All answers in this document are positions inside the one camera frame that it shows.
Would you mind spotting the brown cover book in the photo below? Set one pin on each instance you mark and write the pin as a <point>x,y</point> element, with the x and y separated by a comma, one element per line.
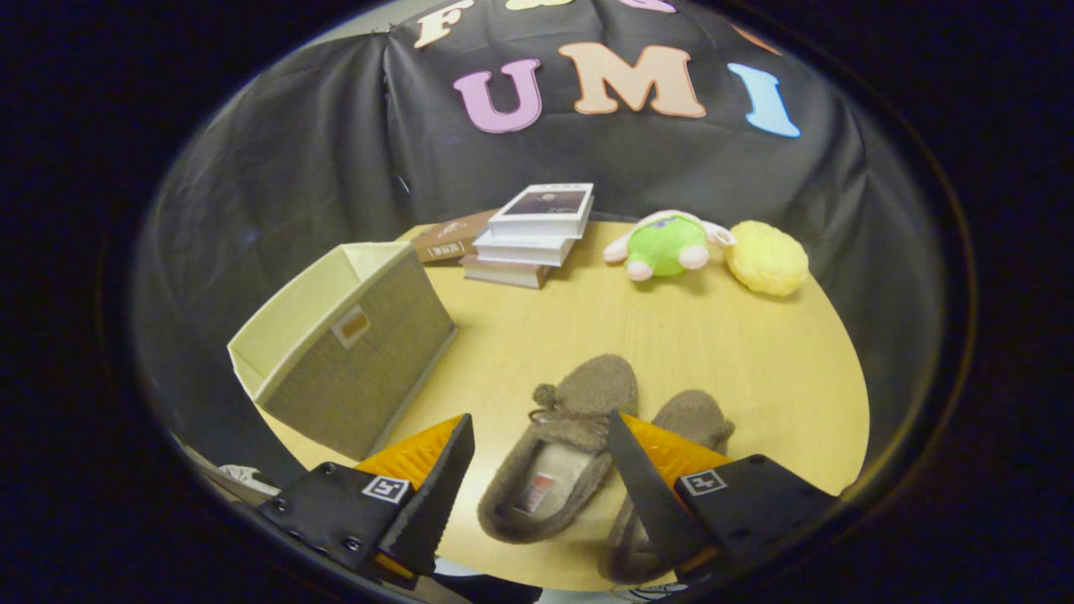
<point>449,239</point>

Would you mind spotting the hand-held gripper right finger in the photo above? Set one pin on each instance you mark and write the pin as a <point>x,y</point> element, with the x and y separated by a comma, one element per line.
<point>650,503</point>

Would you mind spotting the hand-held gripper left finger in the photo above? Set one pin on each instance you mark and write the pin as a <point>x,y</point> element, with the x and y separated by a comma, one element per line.
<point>436,503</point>

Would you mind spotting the yellow plush toy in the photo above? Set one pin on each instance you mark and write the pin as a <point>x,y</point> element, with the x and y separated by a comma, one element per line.
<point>768,258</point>

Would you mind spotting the white book with portrait cover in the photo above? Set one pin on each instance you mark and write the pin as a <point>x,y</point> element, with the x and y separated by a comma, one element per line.
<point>545,205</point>

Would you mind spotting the grey fabric storage box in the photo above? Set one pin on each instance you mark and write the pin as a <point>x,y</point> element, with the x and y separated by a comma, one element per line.
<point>369,369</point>

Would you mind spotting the grey brown book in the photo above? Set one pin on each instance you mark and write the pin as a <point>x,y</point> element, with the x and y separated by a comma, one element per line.
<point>503,273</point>

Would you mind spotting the green and pink plush toy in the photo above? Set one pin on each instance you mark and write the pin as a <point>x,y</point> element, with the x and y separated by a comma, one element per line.
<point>667,247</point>

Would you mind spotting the brown fuzzy shoe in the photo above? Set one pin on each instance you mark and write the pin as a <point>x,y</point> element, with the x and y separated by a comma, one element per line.
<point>696,419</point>
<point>587,394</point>

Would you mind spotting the plain white book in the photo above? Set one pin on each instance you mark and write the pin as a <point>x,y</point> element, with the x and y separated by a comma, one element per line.
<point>524,249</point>

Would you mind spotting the person's white sneaker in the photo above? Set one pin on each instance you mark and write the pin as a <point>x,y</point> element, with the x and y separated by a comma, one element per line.
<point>247,480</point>

